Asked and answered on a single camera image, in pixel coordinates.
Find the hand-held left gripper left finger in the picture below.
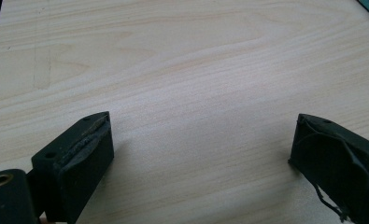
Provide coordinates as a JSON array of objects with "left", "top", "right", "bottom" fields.
[{"left": 31, "top": 110, "right": 115, "bottom": 224}]

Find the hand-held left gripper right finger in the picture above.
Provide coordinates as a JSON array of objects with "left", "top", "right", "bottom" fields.
[{"left": 288, "top": 113, "right": 369, "bottom": 224}]

